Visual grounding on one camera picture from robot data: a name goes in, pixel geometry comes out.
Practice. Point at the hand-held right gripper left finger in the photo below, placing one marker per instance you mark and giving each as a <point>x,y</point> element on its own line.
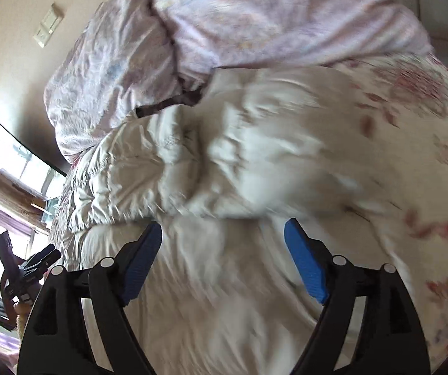
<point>142,259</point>

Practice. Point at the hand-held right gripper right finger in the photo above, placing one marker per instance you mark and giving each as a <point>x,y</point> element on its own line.
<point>306,261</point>

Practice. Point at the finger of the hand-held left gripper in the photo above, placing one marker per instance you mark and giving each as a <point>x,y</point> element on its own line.
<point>40,259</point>

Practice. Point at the white puffy jacket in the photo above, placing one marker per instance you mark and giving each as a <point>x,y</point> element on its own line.
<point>231,172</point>

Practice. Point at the person's left hand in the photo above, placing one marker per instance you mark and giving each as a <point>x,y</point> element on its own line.
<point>23,316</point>

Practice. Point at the bright window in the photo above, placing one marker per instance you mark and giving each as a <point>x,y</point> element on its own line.
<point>20,168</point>

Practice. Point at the floral bed sheet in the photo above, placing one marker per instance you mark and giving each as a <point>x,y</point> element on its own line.
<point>423,132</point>

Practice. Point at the lilac patterned duvet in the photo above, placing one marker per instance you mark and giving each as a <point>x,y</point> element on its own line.
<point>216,27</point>

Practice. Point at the wall switch panel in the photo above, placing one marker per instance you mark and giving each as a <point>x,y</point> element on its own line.
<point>48,27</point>

